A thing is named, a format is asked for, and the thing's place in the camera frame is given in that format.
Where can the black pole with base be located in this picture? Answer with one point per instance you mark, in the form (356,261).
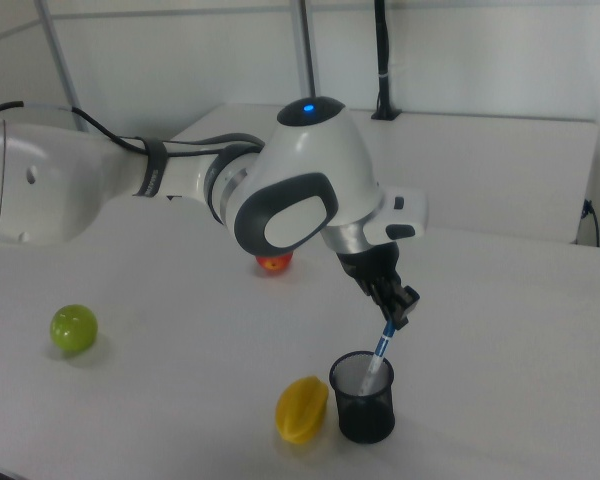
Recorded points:
(383,60)

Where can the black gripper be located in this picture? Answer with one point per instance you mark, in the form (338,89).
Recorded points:
(372,265)

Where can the grey metal partition post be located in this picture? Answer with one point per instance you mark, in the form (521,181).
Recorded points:
(307,47)
(60,60)

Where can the yellow toy starfruit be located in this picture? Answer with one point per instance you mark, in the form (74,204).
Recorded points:
(301,410)

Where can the red toy apple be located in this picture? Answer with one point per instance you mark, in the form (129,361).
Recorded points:
(275,262)

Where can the green toy apple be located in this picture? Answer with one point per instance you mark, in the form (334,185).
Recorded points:
(73,328)

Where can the black mesh pen cup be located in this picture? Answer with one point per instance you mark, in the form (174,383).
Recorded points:
(367,417)

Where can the blue white marker pen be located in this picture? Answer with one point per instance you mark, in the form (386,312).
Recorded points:
(382,346)

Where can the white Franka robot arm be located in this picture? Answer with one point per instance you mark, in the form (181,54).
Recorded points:
(310,165)

